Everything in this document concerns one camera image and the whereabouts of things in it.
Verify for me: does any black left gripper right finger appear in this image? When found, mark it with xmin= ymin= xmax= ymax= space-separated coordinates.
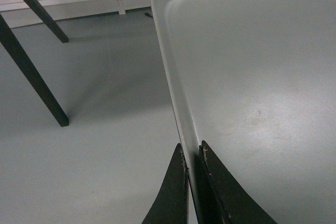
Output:
xmin=199 ymin=141 xmax=276 ymax=223

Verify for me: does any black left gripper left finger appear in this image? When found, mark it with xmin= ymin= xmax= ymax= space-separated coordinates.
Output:
xmin=142 ymin=143 xmax=189 ymax=224

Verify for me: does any grey silver tray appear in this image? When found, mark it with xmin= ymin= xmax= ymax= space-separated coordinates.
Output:
xmin=151 ymin=0 xmax=335 ymax=223

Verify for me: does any black table leg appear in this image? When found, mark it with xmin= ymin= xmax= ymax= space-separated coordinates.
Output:
xmin=1 ymin=17 xmax=69 ymax=127

